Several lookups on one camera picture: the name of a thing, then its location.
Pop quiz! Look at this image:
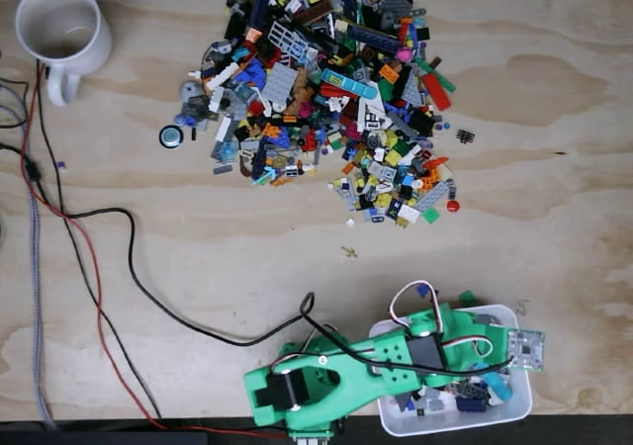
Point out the camera circuit board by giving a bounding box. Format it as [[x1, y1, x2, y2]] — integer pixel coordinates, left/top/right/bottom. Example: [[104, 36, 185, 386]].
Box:
[[506, 329, 546, 372]]

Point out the red long Lego plate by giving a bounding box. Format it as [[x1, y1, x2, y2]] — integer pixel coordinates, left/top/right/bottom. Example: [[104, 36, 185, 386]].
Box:
[[421, 72, 453, 113]]

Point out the dark blue long Lego beam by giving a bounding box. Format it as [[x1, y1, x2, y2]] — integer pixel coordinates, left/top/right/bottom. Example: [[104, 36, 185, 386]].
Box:
[[249, 0, 273, 31]]

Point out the grey square Lego plate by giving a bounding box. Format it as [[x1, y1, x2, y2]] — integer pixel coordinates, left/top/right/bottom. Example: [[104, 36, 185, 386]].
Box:
[[260, 62, 301, 108]]

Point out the white plastic bin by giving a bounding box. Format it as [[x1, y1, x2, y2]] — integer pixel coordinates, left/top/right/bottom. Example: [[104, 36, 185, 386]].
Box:
[[368, 304, 534, 438]]

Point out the green long Lego plate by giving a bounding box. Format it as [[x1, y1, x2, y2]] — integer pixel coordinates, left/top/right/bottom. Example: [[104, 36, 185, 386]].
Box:
[[413, 57, 456, 94]]

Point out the light blue long Lego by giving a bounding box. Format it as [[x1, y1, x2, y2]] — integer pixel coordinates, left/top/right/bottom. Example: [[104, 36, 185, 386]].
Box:
[[320, 68, 377, 101], [482, 371, 513, 401]]

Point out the white Lego brick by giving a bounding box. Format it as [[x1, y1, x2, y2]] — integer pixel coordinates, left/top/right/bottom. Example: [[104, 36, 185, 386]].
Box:
[[205, 62, 241, 92]]

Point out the white ceramic mug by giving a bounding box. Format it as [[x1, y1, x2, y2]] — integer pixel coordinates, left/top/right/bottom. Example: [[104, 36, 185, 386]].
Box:
[[14, 0, 113, 108]]

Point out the dark blue long Lego plate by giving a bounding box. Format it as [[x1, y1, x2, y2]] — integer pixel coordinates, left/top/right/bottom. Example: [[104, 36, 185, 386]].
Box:
[[348, 23, 401, 53]]

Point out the white Lego lattice window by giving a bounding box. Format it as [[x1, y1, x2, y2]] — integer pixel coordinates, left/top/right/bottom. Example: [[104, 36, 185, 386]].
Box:
[[269, 21, 308, 65]]

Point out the thick black cable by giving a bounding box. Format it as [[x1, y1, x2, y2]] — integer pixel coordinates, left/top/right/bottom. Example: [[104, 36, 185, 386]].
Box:
[[62, 208, 513, 372]]

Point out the white printed Lego panel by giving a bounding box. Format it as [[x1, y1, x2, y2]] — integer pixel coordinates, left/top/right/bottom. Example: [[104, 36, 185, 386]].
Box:
[[356, 97, 392, 133]]

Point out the white red black servo wire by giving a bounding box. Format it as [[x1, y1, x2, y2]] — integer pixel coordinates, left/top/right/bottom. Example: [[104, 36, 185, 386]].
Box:
[[389, 280, 496, 360]]

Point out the red cable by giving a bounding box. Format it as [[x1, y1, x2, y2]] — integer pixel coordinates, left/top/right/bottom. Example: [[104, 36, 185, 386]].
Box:
[[19, 58, 288, 440]]

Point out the black cable connector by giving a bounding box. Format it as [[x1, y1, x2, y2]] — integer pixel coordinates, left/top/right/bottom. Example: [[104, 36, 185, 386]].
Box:
[[23, 155, 45, 185]]

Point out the grey round Lego piece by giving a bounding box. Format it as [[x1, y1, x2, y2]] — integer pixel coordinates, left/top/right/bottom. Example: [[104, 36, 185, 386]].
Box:
[[179, 80, 207, 105]]

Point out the grey Lego wedge plate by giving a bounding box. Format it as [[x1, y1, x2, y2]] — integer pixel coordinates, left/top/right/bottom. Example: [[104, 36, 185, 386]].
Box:
[[401, 75, 426, 108]]

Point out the grey braided cable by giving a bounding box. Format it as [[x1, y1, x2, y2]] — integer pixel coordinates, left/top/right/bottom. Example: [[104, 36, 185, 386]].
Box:
[[0, 81, 56, 430]]

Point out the grey long Lego plate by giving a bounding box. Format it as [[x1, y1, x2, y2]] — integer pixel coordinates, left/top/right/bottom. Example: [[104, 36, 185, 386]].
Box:
[[413, 182, 450, 213]]

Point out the round black silver Lego dish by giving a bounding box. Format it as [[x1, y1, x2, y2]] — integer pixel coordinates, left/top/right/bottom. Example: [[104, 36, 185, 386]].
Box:
[[158, 125, 185, 148]]

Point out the thin black cable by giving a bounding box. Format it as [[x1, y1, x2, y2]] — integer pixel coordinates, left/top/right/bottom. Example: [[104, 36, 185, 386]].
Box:
[[35, 58, 164, 420]]

